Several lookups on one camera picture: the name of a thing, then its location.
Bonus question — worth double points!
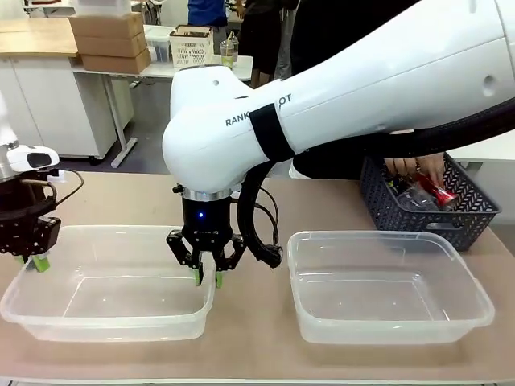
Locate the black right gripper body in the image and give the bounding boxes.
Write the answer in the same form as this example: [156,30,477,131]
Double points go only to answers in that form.
[179,197,234,253]

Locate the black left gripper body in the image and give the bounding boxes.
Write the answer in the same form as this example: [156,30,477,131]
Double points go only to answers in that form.
[0,180,58,253]

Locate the clear plastic bin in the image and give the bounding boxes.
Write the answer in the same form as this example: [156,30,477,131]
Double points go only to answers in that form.
[0,224,217,343]
[286,229,496,346]

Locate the clear plastic container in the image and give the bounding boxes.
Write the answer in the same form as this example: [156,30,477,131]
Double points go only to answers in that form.
[395,185,439,211]

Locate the crushed red snack wrappers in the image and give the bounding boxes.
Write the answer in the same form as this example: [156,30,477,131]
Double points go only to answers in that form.
[414,171,459,207]

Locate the dark grey woven basket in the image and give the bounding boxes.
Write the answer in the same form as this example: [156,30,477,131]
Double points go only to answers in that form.
[360,151,503,253]

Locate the person's right hand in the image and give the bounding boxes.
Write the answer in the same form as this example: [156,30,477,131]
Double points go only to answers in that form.
[383,156,418,178]

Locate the person's left hand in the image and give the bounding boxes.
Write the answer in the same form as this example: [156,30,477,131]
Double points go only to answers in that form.
[416,151,447,190]

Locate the wooden topped white cabinet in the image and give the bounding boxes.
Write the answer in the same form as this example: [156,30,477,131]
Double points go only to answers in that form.
[0,17,136,160]

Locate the white background table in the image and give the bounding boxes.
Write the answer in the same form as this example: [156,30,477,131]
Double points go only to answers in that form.
[71,54,255,169]

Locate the brown cardboard box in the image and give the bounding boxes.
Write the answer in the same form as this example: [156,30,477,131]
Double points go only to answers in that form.
[67,10,146,40]
[74,31,148,56]
[79,48,153,76]

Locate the plastic cup green drink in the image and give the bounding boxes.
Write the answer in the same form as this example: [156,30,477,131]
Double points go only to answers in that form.
[219,31,239,70]

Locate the beige slotted crate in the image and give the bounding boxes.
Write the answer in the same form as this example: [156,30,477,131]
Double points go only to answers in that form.
[168,24,215,66]

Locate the clear storage box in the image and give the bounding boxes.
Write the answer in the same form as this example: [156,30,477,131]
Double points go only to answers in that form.
[143,24,178,64]

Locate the bystander in black clothes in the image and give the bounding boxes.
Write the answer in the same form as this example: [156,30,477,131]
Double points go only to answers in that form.
[239,0,293,88]

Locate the bystander in blue shirt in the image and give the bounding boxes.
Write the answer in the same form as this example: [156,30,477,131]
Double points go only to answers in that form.
[186,0,245,43]

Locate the person in black clothes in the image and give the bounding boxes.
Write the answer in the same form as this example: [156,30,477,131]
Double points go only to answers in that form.
[288,0,427,182]

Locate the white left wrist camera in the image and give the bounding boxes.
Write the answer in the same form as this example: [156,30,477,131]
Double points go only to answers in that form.
[6,145,60,173]

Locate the thin black camera cable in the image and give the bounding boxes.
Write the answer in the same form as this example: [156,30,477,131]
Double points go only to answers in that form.
[22,167,85,207]

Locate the thin black gripper cables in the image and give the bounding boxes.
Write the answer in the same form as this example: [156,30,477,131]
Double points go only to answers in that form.
[255,185,283,244]

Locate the black velcro strap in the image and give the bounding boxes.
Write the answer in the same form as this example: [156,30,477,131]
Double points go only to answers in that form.
[248,105,299,162]

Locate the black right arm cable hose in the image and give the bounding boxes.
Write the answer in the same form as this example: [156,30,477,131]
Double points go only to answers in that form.
[236,98,515,269]

